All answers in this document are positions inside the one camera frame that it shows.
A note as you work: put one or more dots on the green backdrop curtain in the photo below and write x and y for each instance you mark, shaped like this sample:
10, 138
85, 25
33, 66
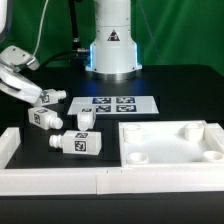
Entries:
166, 31

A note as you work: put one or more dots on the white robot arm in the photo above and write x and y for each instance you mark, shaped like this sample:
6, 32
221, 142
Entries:
113, 53

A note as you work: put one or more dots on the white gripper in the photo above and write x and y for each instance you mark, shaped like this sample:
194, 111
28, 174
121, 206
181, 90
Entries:
16, 85

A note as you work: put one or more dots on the white square tabletop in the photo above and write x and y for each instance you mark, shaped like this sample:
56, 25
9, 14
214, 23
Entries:
170, 142

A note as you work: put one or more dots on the white AprilTag sheet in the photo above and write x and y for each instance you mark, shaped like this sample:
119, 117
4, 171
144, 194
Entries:
115, 105

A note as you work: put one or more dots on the white U-shaped fence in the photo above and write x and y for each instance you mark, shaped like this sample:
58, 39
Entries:
203, 176

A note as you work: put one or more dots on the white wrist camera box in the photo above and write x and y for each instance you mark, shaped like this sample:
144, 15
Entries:
16, 58

